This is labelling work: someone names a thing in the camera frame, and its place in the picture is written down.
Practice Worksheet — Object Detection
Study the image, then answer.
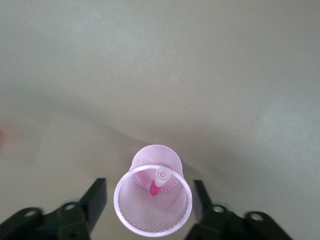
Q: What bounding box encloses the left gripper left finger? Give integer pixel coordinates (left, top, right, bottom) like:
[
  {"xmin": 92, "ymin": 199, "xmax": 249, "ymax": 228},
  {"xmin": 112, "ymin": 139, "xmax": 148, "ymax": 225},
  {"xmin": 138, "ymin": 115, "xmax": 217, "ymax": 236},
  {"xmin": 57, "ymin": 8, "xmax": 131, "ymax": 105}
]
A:
[{"xmin": 0, "ymin": 177, "xmax": 108, "ymax": 240}]

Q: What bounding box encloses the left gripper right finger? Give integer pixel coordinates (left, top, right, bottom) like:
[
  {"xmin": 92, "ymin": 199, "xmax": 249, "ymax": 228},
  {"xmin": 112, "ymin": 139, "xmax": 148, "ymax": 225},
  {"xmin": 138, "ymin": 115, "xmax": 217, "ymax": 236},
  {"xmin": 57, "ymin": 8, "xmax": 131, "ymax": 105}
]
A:
[{"xmin": 184, "ymin": 179, "xmax": 293, "ymax": 240}]

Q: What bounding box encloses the pink marker pen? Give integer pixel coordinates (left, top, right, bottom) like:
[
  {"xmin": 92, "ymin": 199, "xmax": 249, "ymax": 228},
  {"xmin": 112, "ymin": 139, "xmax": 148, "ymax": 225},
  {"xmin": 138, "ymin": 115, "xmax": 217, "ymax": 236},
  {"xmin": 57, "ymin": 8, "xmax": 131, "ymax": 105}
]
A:
[{"xmin": 149, "ymin": 167, "xmax": 173, "ymax": 197}]

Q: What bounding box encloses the pink mesh cup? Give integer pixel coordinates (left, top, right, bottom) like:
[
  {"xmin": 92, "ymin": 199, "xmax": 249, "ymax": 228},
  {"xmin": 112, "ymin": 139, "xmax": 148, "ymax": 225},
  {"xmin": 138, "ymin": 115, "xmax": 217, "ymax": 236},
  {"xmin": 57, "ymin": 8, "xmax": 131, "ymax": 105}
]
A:
[{"xmin": 113, "ymin": 144, "xmax": 193, "ymax": 238}]

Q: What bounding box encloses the wrinkled table cover sheet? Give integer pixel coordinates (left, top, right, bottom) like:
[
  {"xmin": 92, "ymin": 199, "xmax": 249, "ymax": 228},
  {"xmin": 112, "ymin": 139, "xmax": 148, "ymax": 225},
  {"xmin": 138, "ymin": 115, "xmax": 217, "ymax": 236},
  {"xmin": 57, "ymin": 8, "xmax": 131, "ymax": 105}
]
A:
[{"xmin": 0, "ymin": 0, "xmax": 320, "ymax": 240}]

